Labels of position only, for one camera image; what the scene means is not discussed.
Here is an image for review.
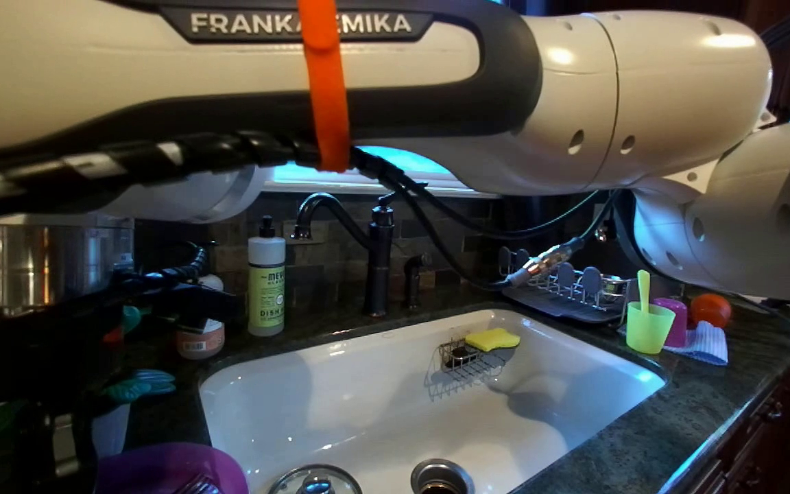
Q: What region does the purple bowl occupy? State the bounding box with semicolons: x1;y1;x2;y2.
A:
90;441;253;494

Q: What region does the round orange fruit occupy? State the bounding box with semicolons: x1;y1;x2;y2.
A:
688;292;736;329

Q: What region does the metal sink drain strainer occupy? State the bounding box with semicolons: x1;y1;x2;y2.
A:
409;456;477;494

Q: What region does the metal dish drying rack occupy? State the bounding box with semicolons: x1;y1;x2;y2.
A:
493;244;636;327

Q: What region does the wire sponge caddy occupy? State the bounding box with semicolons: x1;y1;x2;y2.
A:
423;337;516;400

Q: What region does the blue white striped cloth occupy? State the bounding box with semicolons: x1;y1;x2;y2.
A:
664;318;732;371

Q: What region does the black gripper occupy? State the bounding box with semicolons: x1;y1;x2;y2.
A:
0;306;104;494

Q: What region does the orange label soap bottle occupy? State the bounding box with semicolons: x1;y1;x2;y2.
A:
173;315;230;362

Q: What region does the dark bronze kitchen faucet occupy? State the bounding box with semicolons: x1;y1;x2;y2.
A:
291;190;401;318

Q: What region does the dark wooden lower cabinet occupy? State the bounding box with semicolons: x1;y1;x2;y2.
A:
677;347;790;494

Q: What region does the silver metal fork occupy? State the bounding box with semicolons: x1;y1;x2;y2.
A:
173;474;224;494

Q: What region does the green dish soap bottle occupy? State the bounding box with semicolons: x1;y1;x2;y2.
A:
243;215;289;340

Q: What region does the round metal sink stopper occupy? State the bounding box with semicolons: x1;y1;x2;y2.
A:
269;462;365;494

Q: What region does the yellow sponge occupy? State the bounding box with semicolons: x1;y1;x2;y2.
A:
463;325;523;358

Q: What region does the white kitchen sink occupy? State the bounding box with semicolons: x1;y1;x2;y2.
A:
198;306;670;494

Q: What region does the lime green plastic cup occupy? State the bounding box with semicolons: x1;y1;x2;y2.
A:
622;300;677;358

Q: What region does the dark faucet side sprayer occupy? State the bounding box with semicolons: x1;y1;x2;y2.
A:
401;252;429;312

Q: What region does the purple plastic cup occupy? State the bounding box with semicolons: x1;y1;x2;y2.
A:
662;296;697;352

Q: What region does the small leafy potted plant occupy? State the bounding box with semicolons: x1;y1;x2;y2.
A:
90;301;182;462

